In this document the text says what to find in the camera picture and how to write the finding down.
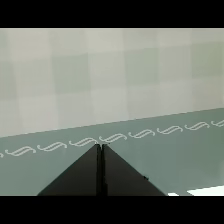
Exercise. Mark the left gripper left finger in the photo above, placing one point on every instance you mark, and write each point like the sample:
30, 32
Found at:
81, 176

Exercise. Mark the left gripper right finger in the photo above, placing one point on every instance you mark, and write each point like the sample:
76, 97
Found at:
123, 178

